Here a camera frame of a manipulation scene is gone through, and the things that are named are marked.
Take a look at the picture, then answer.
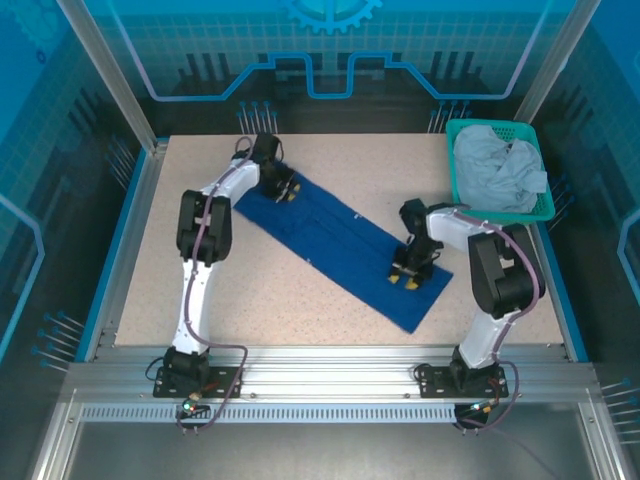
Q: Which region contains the light grey crumpled t-shirt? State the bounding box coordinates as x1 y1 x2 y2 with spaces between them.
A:
452 124 549 214

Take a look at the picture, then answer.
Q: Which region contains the aluminium frame post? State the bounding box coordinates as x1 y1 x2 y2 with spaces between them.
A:
56 0 170 154
513 0 601 135

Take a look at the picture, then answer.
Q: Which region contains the small green LED adapter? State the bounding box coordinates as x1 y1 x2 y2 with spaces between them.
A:
180 393 209 417

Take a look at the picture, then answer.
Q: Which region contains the blue t-shirt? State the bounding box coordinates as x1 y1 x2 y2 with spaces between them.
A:
232 169 455 335

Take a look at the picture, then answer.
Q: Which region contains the aluminium table side rail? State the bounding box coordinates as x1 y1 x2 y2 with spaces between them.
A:
529 222 576 362
92 139 171 361

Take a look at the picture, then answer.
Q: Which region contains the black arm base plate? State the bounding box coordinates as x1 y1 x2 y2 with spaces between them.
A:
414 362 510 400
152 363 245 400

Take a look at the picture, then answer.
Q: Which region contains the aluminium mounting rail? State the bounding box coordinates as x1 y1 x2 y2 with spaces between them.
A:
67 343 599 407

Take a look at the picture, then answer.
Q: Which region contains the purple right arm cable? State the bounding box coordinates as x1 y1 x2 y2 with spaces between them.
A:
447 202 556 480

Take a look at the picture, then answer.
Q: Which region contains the small orange LED adapter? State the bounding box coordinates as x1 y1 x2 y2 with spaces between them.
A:
467 396 502 416

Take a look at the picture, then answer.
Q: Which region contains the teal plastic basket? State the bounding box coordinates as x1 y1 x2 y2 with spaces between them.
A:
444 118 557 229

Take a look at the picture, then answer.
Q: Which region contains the slotted grey cable duct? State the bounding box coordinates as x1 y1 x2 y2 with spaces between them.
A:
79 403 472 424

